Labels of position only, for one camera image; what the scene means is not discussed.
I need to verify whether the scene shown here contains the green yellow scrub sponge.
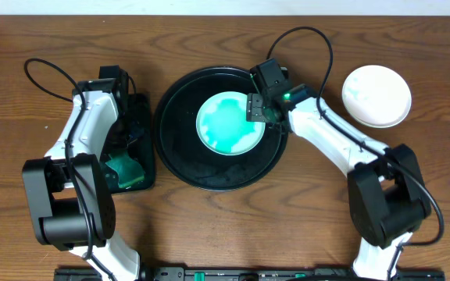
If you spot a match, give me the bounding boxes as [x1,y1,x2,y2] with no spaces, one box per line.
[106,150,145,189]

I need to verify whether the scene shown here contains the pale green plate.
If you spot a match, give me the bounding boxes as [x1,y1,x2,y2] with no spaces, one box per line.
[195,91,266,156]

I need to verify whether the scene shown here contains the white plate smeared green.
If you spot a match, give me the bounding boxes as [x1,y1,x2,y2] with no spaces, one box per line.
[341,65,413,128]

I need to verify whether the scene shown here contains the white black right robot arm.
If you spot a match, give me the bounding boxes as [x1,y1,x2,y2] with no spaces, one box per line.
[246,84,432,280]

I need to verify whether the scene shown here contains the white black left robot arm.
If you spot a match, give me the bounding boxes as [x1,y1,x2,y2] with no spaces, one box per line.
[22,78,141,280]

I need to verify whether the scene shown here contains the dark green rectangular tray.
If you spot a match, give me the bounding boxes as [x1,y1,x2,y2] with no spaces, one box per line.
[100,94,155,194]

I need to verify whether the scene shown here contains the round black tray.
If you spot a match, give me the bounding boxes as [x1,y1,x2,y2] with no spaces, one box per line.
[153,66,288,191]

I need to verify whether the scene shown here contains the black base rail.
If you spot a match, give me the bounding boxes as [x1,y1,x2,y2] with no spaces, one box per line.
[53,267,446,281]

